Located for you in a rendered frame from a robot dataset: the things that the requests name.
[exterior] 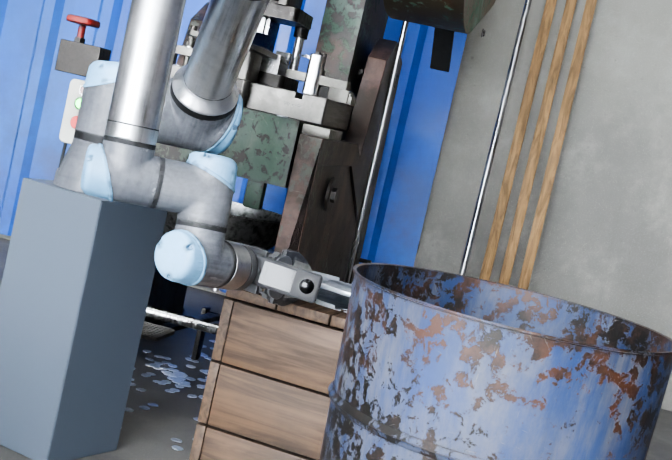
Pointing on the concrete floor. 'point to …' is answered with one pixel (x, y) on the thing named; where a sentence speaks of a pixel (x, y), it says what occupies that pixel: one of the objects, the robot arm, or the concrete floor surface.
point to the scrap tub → (488, 373)
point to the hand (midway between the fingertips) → (312, 282)
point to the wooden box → (268, 380)
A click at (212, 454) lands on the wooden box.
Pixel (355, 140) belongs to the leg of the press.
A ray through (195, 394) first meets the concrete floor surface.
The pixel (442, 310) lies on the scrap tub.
